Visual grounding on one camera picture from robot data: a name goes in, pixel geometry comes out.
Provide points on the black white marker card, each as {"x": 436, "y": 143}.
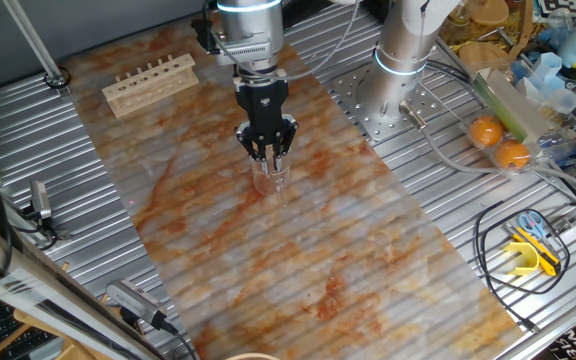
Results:
{"x": 565, "y": 6}

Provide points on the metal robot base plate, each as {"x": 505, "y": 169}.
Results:
{"x": 368, "y": 122}

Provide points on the clear plastic fruit tray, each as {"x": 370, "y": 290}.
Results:
{"x": 490, "y": 150}

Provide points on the black keyboard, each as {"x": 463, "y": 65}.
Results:
{"x": 3, "y": 325}

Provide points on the wooden test tube rack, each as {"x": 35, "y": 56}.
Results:
{"x": 148, "y": 85}

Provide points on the clear measuring cup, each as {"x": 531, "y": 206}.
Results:
{"x": 563, "y": 100}

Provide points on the orange marble pattern mat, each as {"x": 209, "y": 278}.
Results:
{"x": 318, "y": 250}

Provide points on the clear glass test tube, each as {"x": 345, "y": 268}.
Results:
{"x": 278, "y": 187}

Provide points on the round wooden disc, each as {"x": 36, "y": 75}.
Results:
{"x": 490, "y": 11}
{"x": 480, "y": 52}

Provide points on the orange fruit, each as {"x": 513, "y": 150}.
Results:
{"x": 485, "y": 131}
{"x": 512, "y": 154}

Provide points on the wooden board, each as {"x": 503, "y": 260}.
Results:
{"x": 25, "y": 318}

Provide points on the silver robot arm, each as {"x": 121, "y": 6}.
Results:
{"x": 398, "y": 50}

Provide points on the blue hexagonal cup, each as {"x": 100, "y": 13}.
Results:
{"x": 548, "y": 65}

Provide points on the grey metal beam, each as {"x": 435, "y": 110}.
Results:
{"x": 28, "y": 295}

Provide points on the small grey camera on mount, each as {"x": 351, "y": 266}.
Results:
{"x": 40, "y": 200}

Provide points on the clear box with green strip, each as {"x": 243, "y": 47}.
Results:
{"x": 513, "y": 105}

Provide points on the wooden frame strip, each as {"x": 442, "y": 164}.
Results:
{"x": 525, "y": 25}

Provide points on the yellow utility knife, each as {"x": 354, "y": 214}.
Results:
{"x": 543, "y": 257}

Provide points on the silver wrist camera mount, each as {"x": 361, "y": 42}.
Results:
{"x": 245, "y": 52}

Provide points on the yellow curved plastic piece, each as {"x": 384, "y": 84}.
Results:
{"x": 532, "y": 252}

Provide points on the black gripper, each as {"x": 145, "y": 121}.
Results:
{"x": 263, "y": 100}

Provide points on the glass jar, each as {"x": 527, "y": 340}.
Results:
{"x": 460, "y": 16}

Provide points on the aluminium frame pole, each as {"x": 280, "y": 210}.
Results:
{"x": 32, "y": 40}

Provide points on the silver ribbed camera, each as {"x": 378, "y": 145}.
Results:
{"x": 133, "y": 300}

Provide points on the clear glass beaker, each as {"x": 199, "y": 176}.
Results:
{"x": 263, "y": 182}

